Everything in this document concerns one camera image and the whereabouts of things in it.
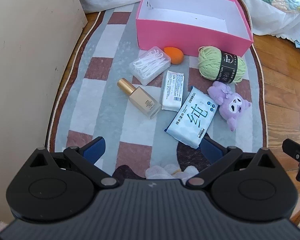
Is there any blue wet wipes pack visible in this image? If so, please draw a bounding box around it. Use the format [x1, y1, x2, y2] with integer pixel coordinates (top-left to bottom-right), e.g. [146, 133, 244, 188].
[165, 87, 218, 149]

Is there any purple plush toy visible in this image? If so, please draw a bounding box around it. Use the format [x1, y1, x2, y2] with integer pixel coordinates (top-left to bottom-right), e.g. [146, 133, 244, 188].
[207, 81, 251, 132]

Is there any white small tissue pack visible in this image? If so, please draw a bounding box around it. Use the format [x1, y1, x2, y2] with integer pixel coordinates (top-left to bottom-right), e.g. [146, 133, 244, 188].
[161, 70, 184, 112]

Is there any gold foundation bottle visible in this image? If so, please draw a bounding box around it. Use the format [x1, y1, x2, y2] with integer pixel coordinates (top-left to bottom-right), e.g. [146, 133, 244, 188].
[117, 78, 161, 119]

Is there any green yarn ball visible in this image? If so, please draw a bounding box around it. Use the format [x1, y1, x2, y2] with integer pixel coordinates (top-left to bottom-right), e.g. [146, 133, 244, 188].
[198, 46, 247, 84]

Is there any orange makeup sponge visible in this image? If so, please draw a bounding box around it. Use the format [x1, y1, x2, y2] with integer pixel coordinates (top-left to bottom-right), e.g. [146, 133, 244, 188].
[164, 47, 184, 65]

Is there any clear floss pick box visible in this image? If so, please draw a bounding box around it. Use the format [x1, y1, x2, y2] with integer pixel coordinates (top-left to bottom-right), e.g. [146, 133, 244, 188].
[129, 46, 171, 86]

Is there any white glove cloth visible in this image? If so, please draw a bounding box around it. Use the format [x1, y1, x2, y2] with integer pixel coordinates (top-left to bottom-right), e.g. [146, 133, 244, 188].
[145, 164, 199, 183]

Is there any pink cardboard box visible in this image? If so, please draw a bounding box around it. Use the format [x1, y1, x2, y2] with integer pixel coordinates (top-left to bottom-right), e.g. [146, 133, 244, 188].
[136, 0, 253, 56]

